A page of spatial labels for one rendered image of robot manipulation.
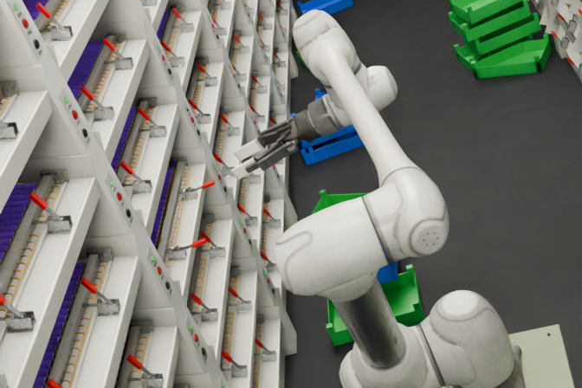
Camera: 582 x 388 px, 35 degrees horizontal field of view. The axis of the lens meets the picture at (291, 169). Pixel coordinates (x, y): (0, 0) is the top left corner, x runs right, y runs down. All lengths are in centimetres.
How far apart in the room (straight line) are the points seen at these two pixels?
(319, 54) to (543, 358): 92
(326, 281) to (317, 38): 63
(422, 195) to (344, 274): 19
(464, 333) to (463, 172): 150
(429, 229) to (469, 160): 203
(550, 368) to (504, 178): 125
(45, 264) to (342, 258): 51
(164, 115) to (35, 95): 76
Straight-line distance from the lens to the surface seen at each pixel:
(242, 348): 254
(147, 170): 223
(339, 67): 196
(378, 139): 186
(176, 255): 223
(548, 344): 238
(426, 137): 384
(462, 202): 339
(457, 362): 216
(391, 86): 212
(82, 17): 210
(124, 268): 190
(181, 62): 275
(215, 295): 242
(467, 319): 212
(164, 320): 203
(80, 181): 184
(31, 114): 169
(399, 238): 160
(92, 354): 172
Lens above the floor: 189
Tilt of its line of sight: 28 degrees down
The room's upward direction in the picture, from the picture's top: 23 degrees counter-clockwise
